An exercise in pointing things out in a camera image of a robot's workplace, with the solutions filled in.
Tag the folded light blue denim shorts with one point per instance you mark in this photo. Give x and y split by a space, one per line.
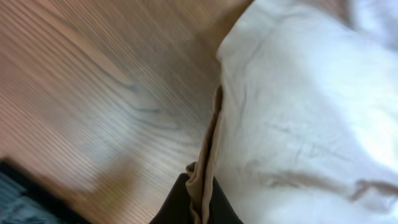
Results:
25 200

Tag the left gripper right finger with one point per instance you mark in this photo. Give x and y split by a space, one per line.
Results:
221 212

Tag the beige khaki shorts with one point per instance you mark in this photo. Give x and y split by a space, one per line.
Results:
304 126

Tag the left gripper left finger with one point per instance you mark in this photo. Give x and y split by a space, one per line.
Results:
176 207

